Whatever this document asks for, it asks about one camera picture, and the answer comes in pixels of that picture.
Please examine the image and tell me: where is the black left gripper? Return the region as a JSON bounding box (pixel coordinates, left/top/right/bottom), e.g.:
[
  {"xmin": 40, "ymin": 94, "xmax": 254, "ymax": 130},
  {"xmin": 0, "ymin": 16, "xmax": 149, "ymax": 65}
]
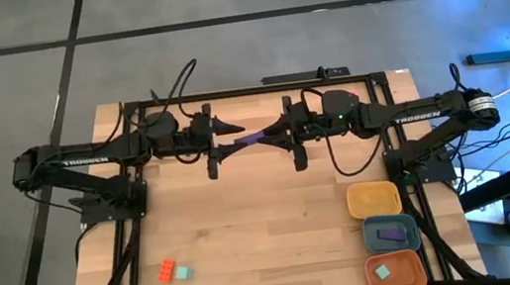
[{"xmin": 175, "ymin": 97, "xmax": 253, "ymax": 184}]

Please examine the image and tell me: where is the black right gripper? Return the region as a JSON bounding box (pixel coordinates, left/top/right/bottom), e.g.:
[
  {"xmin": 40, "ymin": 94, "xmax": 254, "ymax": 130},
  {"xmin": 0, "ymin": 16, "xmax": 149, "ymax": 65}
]
[{"xmin": 254, "ymin": 90, "xmax": 335, "ymax": 177}]

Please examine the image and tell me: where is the purple rectangular block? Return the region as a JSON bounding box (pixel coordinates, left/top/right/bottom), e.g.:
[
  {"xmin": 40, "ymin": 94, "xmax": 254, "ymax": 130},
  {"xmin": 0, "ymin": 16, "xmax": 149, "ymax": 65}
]
[
  {"xmin": 376, "ymin": 225, "xmax": 408, "ymax": 245},
  {"xmin": 232, "ymin": 130, "xmax": 268, "ymax": 147}
]

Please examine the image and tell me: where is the mint green cube block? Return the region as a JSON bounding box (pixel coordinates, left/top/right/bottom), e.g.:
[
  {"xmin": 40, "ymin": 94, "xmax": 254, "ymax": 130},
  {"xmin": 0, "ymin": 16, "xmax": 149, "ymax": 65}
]
[
  {"xmin": 374, "ymin": 262, "xmax": 392, "ymax": 281},
  {"xmin": 173, "ymin": 263, "xmax": 195, "ymax": 282}
]

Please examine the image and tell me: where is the black flat bar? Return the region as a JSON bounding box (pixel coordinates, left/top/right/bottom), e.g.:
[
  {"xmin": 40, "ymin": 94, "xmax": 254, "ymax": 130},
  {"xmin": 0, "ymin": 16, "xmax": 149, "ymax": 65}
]
[{"xmin": 259, "ymin": 63, "xmax": 352, "ymax": 89}]

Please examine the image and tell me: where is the yellow plastic bin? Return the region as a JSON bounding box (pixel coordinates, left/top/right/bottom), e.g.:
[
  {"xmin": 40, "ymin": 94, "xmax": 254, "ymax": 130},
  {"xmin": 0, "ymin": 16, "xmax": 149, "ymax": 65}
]
[{"xmin": 344, "ymin": 176, "xmax": 404, "ymax": 223}]

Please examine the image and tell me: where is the blue-grey plastic bin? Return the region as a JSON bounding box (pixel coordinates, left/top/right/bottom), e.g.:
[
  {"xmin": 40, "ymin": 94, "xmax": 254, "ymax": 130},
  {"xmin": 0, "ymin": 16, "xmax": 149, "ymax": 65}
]
[{"xmin": 360, "ymin": 210, "xmax": 423, "ymax": 258}]

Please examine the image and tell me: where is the orange plastic bin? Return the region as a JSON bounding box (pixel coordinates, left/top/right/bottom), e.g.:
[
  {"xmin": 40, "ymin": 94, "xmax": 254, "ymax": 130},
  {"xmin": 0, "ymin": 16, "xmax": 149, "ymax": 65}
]
[{"xmin": 362, "ymin": 246, "xmax": 430, "ymax": 285}]

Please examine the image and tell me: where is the black metal crossbar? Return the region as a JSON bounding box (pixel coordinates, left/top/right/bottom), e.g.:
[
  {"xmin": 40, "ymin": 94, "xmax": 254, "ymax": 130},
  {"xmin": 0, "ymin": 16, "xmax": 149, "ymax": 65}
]
[{"xmin": 456, "ymin": 155, "xmax": 510, "ymax": 213}]

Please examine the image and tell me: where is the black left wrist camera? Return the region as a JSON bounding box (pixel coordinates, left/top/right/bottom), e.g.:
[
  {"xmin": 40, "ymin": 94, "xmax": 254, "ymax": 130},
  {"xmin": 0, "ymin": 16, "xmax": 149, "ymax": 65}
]
[{"xmin": 181, "ymin": 118, "xmax": 209, "ymax": 146}]

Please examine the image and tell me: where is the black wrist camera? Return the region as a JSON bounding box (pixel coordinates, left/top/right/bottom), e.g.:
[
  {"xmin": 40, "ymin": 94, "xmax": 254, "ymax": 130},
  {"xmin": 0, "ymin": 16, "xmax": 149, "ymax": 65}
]
[
  {"xmin": 299, "ymin": 99, "xmax": 328, "ymax": 130},
  {"xmin": 181, "ymin": 118, "xmax": 209, "ymax": 146}
]

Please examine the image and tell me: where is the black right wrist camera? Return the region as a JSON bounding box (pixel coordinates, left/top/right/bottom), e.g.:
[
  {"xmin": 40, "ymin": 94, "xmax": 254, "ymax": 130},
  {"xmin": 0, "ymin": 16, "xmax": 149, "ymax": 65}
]
[{"xmin": 299, "ymin": 99, "xmax": 328, "ymax": 130}]

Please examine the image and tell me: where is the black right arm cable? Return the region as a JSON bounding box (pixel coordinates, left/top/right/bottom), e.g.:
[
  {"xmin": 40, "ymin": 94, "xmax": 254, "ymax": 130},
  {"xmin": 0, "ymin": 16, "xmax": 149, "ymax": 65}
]
[{"xmin": 299, "ymin": 77, "xmax": 390, "ymax": 183}]

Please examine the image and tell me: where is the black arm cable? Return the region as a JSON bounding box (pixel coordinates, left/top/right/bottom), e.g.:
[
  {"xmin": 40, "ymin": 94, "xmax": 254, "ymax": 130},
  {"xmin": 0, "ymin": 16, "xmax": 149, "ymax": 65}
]
[
  {"xmin": 144, "ymin": 57, "xmax": 206, "ymax": 126},
  {"xmin": 299, "ymin": 77, "xmax": 390, "ymax": 183}
]

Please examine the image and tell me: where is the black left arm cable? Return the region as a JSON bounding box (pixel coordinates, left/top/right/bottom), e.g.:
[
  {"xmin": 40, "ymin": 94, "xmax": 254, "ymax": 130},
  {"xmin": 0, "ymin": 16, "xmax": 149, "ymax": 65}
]
[{"xmin": 144, "ymin": 57, "xmax": 206, "ymax": 126}]

